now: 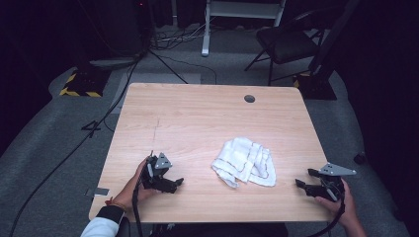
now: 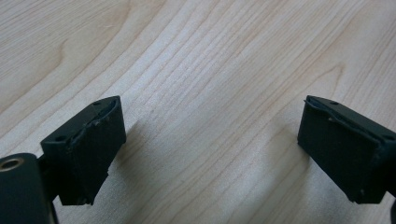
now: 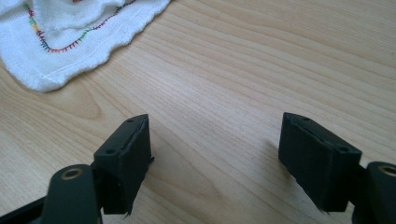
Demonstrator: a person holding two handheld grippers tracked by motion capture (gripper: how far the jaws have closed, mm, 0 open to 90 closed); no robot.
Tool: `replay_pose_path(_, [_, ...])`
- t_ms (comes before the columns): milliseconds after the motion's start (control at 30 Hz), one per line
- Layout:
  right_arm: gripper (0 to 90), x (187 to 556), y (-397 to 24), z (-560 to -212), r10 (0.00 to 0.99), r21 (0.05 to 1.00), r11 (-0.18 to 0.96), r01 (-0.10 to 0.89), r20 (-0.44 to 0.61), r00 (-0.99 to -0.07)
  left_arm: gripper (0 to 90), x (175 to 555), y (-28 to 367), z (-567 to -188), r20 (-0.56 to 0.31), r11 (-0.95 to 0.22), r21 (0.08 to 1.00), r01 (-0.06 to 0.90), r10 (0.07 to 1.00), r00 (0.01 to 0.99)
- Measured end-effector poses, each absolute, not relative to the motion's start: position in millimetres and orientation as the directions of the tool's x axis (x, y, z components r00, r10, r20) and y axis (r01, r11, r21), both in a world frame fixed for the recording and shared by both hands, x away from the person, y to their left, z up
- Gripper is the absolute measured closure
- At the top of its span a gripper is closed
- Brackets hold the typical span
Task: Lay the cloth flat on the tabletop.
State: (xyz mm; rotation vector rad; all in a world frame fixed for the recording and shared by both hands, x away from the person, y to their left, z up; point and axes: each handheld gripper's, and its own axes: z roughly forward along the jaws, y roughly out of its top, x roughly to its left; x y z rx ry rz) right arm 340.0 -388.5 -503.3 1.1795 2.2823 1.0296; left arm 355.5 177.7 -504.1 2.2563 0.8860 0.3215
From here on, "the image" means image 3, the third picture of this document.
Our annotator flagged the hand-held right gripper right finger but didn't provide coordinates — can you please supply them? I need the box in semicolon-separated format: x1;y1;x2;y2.
277;112;363;214

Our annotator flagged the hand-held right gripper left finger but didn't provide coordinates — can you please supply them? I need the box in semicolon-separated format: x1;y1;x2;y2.
93;113;155;217

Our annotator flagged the white cloth with coloured stitching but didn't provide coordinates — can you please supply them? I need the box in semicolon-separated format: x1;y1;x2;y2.
0;0;172;93

